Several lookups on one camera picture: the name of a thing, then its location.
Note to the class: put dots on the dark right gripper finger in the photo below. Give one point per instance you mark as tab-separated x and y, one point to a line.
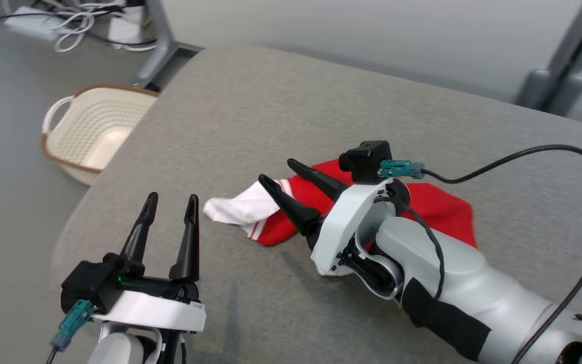
293	212
326	184

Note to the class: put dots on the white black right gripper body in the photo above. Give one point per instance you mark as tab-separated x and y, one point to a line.
344	217

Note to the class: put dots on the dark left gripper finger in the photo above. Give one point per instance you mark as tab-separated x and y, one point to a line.
139	242
189	247

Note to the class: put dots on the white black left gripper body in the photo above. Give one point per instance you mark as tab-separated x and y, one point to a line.
159	311

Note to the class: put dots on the red shirt with white sleeves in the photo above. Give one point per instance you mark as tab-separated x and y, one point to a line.
442	212

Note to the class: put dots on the cream laundry basket brown rim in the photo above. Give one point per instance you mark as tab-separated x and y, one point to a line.
94	131

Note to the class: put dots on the grey metal table leg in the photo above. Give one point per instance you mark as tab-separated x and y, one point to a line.
162	40

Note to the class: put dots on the white box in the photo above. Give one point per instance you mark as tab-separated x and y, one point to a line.
127	30

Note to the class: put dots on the white power strip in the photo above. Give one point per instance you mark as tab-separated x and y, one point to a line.
33	23

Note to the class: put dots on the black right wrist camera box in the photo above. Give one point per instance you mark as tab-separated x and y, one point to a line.
369	162

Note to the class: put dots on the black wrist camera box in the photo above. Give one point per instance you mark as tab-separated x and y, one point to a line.
86	288
369	162

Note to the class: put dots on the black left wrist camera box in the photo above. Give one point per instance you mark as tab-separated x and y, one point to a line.
86	288

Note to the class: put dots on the teal right camera connector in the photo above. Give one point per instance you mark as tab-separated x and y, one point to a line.
399	168

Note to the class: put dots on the teal camera connector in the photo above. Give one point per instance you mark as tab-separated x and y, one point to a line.
74	321
399	168

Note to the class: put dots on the teal left camera connector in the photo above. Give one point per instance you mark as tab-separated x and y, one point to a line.
74	321

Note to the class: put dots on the grey partition post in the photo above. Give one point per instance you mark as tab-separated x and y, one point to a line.
569	55

